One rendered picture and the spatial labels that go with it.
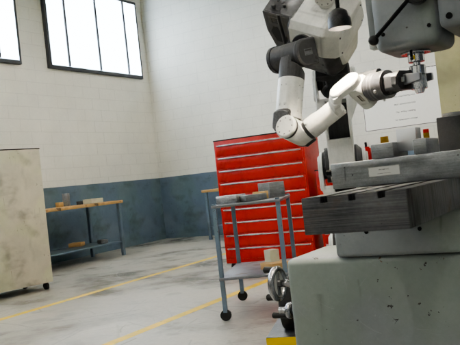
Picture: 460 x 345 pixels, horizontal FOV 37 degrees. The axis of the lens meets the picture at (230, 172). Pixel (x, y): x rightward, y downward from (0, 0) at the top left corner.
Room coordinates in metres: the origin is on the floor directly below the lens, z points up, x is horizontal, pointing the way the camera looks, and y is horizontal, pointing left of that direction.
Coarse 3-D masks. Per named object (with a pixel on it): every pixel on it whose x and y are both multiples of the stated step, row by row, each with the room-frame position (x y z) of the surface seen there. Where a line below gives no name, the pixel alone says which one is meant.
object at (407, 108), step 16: (432, 80) 10.80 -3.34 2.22; (400, 96) 11.07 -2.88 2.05; (416, 96) 10.94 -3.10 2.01; (432, 96) 10.82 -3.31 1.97; (368, 112) 11.35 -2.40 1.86; (384, 112) 11.22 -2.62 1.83; (400, 112) 11.08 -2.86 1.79; (416, 112) 10.95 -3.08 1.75; (432, 112) 10.83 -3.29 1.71; (368, 128) 11.36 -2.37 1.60; (384, 128) 11.23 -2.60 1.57
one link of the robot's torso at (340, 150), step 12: (312, 72) 2.77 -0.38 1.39; (312, 84) 2.74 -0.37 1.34; (348, 96) 2.68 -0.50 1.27; (348, 108) 2.67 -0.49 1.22; (348, 120) 2.67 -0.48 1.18; (336, 132) 2.74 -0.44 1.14; (348, 132) 2.73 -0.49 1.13; (336, 144) 2.69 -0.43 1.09; (348, 144) 2.68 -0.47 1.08; (324, 156) 2.70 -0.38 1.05; (336, 156) 2.68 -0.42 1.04; (348, 156) 2.67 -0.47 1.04; (360, 156) 2.67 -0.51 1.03; (324, 168) 2.71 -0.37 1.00
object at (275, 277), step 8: (264, 272) 2.28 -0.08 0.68; (272, 272) 2.23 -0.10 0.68; (280, 272) 2.28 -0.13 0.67; (272, 280) 2.22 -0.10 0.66; (280, 280) 2.26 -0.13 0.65; (288, 280) 2.24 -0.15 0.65; (272, 288) 2.22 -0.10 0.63; (280, 288) 2.27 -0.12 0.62; (272, 296) 2.23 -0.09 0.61; (280, 296) 2.26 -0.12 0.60
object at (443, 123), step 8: (448, 112) 2.27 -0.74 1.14; (456, 112) 2.25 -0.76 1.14; (440, 120) 2.26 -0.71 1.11; (448, 120) 2.25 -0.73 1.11; (456, 120) 2.24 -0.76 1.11; (440, 128) 2.26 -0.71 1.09; (448, 128) 2.25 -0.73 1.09; (456, 128) 2.24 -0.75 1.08; (440, 136) 2.26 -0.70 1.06; (448, 136) 2.25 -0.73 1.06; (456, 136) 2.24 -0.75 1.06; (440, 144) 2.26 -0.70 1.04; (448, 144) 2.25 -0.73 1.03; (456, 144) 2.24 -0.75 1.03
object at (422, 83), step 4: (416, 68) 1.98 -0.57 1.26; (420, 68) 1.98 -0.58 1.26; (424, 68) 1.98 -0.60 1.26; (412, 72) 1.99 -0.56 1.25; (416, 72) 1.98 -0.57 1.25; (420, 72) 1.98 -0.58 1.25; (424, 72) 1.98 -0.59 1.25; (424, 76) 1.98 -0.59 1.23; (420, 80) 1.98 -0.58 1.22; (424, 80) 1.98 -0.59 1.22; (412, 84) 1.99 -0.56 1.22; (416, 84) 1.98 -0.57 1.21; (420, 84) 1.98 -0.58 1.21; (424, 84) 1.98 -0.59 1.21; (412, 88) 1.99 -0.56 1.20; (416, 88) 1.98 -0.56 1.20
